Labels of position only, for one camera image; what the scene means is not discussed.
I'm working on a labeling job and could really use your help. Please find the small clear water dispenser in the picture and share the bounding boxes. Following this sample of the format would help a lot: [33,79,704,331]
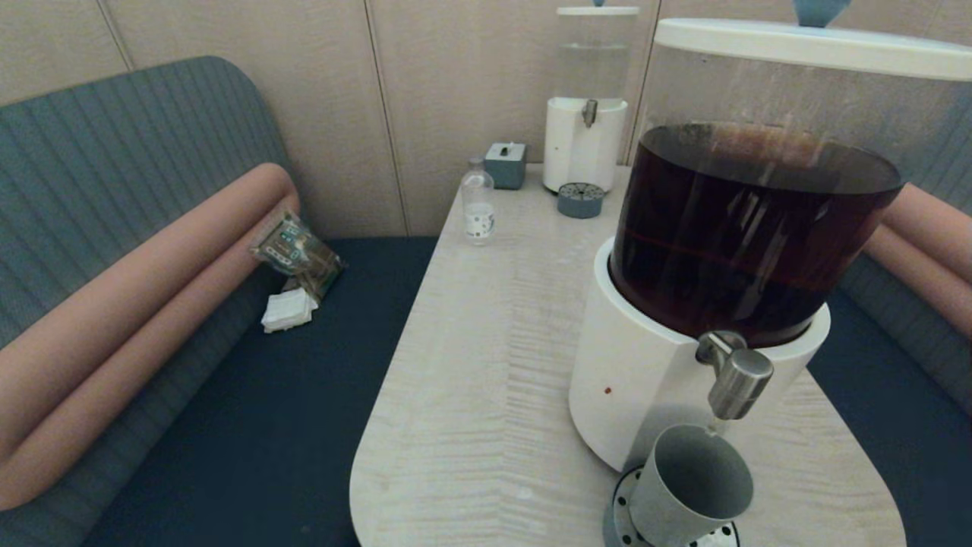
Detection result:
[543,14,639,194]

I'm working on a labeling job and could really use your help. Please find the small grey drip tray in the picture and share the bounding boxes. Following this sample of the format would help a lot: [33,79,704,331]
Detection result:
[557,182,606,220]

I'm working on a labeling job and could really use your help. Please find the small grey box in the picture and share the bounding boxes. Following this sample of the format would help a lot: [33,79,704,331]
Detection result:
[484,141,528,191]

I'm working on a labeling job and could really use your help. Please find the pink bolster cushion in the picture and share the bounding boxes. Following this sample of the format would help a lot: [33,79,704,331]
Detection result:
[862,222,972,340]
[0,191,302,512]
[881,181,972,286]
[0,162,297,460]

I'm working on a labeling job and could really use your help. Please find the white paper napkins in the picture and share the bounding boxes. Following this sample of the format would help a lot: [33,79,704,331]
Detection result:
[260,287,320,334]

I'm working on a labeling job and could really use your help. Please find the large white dispenser lid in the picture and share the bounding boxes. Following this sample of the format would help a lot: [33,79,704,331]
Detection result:
[652,0,972,81]

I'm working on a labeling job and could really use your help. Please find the clear plastic bottle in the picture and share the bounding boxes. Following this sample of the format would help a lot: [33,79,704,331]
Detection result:
[462,157,497,246]

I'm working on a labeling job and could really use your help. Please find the small white dispenser lid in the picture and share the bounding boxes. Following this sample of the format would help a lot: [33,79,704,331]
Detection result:
[557,0,640,17]

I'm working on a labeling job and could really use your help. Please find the large perforated metal drip tray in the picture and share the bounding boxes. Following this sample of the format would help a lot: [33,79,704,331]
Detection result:
[604,465,741,547]

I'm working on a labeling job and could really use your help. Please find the dark blue seat cushion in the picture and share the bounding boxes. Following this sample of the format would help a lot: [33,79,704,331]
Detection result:
[806,289,972,547]
[80,236,441,547]

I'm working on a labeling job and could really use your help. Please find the green snack package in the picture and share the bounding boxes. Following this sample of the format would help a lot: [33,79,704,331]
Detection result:
[251,210,346,301]

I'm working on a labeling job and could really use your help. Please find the large dark-tea drink dispenser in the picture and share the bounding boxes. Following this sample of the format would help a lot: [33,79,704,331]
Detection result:
[568,38,972,476]

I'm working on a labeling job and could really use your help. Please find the large silver dispenser tap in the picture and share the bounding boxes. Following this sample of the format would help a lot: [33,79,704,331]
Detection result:
[695,331,775,421]

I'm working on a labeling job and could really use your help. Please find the grey plastic cup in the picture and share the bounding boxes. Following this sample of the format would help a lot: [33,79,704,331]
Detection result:
[629,424,755,547]

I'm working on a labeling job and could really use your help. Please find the grey ribbed sofa backrest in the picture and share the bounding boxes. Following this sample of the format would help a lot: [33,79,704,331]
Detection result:
[0,55,293,547]
[832,99,972,415]

